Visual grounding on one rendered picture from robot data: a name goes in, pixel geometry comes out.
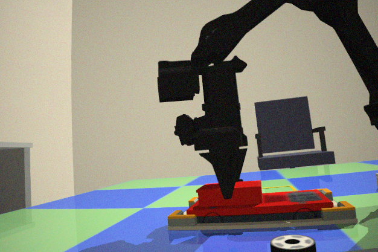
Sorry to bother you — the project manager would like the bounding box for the black toy tyre with white hub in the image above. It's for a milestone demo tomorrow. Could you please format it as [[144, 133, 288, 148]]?
[[270, 234, 316, 252]]

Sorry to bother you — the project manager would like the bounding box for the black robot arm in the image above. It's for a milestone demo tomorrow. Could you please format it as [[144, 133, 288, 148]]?
[[157, 0, 378, 146]]

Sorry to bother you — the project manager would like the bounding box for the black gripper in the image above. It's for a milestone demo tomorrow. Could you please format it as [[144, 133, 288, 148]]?
[[194, 94, 248, 199]]

